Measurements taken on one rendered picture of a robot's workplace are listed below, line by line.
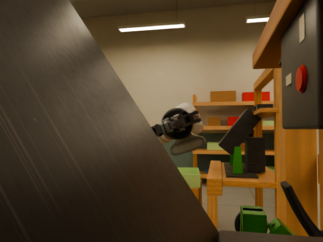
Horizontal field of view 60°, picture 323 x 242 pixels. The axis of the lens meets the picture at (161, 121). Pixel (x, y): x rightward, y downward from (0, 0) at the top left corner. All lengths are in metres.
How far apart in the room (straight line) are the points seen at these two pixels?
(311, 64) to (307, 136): 0.64
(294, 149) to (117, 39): 7.64
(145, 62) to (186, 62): 1.14
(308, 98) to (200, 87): 7.22
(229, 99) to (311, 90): 6.63
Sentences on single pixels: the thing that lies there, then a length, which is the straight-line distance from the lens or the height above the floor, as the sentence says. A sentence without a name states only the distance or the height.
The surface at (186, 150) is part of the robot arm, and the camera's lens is 0.69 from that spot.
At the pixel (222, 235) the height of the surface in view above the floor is 1.24.
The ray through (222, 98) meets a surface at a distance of 6.97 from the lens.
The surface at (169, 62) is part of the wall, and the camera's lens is 7.78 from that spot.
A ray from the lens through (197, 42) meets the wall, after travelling 7.82.
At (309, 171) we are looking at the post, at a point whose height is 1.22.
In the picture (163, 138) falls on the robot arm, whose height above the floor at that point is 1.32.
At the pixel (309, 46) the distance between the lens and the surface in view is 0.36.
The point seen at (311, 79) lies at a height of 1.40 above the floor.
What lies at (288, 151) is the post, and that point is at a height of 1.28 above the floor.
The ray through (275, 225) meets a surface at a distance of 0.69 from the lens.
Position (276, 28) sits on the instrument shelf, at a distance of 0.47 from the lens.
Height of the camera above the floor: 1.35
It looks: 2 degrees up
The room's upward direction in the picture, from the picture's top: straight up
